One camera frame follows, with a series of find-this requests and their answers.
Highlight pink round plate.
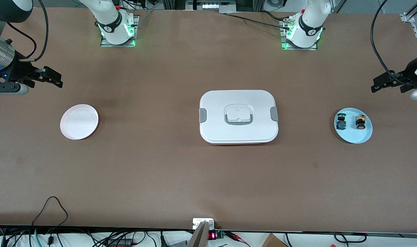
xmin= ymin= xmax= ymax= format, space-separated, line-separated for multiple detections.
xmin=60 ymin=104 xmax=99 ymax=140

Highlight light blue round plate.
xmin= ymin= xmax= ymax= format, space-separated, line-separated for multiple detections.
xmin=334 ymin=108 xmax=373 ymax=144

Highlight white lunch box grey latches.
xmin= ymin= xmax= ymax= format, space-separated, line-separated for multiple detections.
xmin=199 ymin=90 xmax=279 ymax=145

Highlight white power strip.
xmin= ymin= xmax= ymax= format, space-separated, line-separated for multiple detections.
xmin=186 ymin=0 xmax=236 ymax=11

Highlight brown cardboard piece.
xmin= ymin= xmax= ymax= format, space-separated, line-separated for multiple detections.
xmin=262 ymin=233 xmax=288 ymax=247

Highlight white socket box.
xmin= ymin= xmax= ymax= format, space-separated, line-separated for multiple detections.
xmin=193 ymin=218 xmax=216 ymax=230

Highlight red clip leads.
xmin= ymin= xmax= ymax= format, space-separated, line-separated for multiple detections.
xmin=225 ymin=232 xmax=251 ymax=247

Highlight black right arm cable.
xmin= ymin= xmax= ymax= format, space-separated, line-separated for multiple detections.
xmin=6 ymin=21 xmax=37 ymax=59
xmin=19 ymin=0 xmax=49 ymax=63

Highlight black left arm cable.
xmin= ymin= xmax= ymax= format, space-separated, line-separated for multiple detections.
xmin=371 ymin=0 xmax=417 ymax=86

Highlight green push button switch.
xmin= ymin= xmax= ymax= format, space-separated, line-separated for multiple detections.
xmin=335 ymin=113 xmax=347 ymax=131

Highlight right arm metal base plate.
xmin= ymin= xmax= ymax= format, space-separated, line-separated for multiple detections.
xmin=100 ymin=15 xmax=139 ymax=47

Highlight aluminium profile rail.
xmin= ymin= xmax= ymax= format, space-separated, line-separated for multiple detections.
xmin=400 ymin=0 xmax=417 ymax=23

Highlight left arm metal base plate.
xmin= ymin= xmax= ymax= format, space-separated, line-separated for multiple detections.
xmin=280 ymin=17 xmax=318 ymax=51

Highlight black looped cable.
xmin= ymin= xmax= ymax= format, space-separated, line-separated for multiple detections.
xmin=32 ymin=196 xmax=69 ymax=228

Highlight black cable to arm base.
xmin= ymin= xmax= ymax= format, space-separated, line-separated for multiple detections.
xmin=219 ymin=10 xmax=293 ymax=31

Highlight black flat loop cable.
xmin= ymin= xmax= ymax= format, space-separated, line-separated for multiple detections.
xmin=334 ymin=233 xmax=367 ymax=244

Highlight teal cable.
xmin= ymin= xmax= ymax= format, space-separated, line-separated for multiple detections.
xmin=29 ymin=228 xmax=41 ymax=247

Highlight grey slanted post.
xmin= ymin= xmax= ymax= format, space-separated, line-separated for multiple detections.
xmin=187 ymin=221 xmax=209 ymax=247

